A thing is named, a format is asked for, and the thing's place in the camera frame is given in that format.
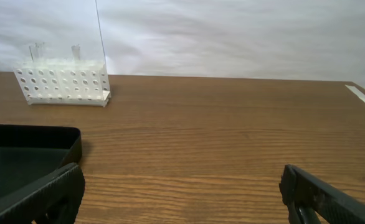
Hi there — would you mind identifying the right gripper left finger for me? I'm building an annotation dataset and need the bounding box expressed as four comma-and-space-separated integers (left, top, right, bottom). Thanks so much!
0, 162, 86, 224

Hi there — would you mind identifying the black tray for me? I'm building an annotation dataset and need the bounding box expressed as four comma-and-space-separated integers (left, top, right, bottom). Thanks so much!
0, 123, 83, 206

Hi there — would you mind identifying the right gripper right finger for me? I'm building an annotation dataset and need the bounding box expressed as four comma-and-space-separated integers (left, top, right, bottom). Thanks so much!
278, 164, 365, 224

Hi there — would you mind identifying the white test tube rack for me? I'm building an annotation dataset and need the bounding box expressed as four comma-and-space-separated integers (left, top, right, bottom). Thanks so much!
13, 58, 112, 108

